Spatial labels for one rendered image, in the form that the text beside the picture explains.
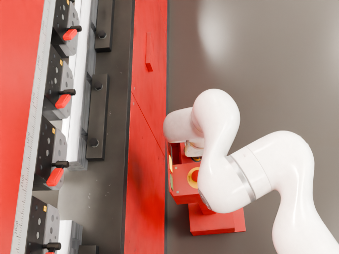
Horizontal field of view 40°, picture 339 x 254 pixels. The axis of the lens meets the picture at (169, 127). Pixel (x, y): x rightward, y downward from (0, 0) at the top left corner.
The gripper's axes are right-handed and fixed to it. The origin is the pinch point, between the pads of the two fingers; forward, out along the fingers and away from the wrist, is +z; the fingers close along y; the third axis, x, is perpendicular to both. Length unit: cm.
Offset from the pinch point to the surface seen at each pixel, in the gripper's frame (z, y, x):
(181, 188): -3.6, -7.1, -12.5
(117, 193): -10.6, -26.9, -14.1
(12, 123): -61, -43, -9
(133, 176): 1.8, -22.8, -5.9
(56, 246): -41, -38, -33
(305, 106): 68, 61, 42
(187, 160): 0.8, -4.0, -1.9
